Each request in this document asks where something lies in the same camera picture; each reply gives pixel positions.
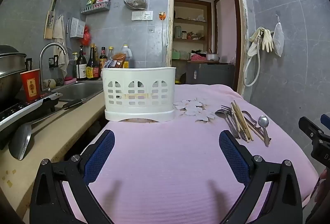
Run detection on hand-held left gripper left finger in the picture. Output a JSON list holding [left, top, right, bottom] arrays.
[[29, 129, 116, 224]]

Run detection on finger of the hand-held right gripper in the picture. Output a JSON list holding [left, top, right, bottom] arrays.
[[298, 117, 324, 140], [320, 114, 330, 132]]

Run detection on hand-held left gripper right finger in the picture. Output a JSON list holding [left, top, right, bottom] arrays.
[[219, 130, 303, 224]]

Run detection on bundle of wooden chopsticks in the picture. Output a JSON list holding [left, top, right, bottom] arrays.
[[230, 101, 267, 142]]

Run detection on curved metal utensil handle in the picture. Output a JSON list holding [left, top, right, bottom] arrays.
[[242, 111, 259, 128]]

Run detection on large metal spoon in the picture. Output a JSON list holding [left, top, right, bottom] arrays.
[[258, 115, 272, 147]]

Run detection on small metal spoon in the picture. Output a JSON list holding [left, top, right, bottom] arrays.
[[214, 109, 234, 134]]

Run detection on metal fork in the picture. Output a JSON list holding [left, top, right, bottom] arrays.
[[221, 106, 240, 138]]

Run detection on white plastic utensil basket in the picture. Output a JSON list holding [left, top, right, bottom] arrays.
[[101, 67, 176, 122]]

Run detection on person's right hand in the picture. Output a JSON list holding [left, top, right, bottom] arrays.
[[315, 167, 330, 202]]

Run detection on beige kitchen counter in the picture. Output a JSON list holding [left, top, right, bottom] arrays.
[[0, 80, 106, 214]]

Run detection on pink floral blanket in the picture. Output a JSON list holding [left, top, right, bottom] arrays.
[[62, 83, 319, 224]]

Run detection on stainless steel sink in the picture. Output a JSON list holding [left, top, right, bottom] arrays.
[[53, 81, 104, 103]]

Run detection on grey small fridge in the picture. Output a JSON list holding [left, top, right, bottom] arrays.
[[186, 62, 236, 90]]

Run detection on black gas stove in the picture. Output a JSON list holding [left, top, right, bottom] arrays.
[[0, 92, 64, 134]]

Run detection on soy sauce bottle red label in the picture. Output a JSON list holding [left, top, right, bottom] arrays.
[[86, 44, 100, 80]]

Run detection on dark bottle white label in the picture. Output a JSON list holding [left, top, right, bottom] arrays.
[[77, 45, 87, 81]]

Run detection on yellow capped slim bottle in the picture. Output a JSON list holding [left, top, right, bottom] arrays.
[[72, 52, 78, 78]]

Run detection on white mesh bag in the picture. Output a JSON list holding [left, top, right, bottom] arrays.
[[273, 15, 285, 57]]

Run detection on cream rubber glove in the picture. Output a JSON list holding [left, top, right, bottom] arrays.
[[262, 29, 275, 53], [249, 27, 265, 57]]

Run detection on red paper cup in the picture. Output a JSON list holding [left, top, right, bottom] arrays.
[[20, 68, 42, 102]]

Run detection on large cooking oil jug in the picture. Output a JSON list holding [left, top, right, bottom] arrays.
[[120, 45, 133, 69]]

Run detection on chrome kitchen faucet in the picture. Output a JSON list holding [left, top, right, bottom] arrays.
[[39, 43, 68, 92]]

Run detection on green plastic box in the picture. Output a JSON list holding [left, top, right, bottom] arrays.
[[171, 50, 190, 60]]

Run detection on red plastic bag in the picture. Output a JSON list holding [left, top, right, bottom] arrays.
[[82, 25, 92, 46]]

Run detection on large metal cooking pot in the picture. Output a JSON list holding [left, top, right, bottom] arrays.
[[0, 45, 27, 103]]

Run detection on beige hanging towel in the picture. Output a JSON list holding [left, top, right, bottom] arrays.
[[52, 15, 70, 77]]

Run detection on hanging wooden board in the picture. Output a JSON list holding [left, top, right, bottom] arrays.
[[44, 0, 59, 39]]

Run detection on wooden storage shelf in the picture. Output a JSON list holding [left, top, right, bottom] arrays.
[[173, 0, 212, 59]]

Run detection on white hose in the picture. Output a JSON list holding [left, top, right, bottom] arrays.
[[243, 33, 262, 87]]

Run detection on black handled cleaver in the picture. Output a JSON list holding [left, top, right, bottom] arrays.
[[8, 98, 85, 160]]

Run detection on white perforated wall box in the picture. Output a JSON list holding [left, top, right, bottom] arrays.
[[70, 17, 86, 39]]

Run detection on white wall switch panel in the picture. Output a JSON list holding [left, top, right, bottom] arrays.
[[131, 11, 153, 21]]

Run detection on grey wall shelf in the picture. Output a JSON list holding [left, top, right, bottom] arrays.
[[80, 2, 111, 15]]

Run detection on wooden door frame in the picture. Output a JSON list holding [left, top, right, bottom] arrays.
[[166, 0, 248, 97]]

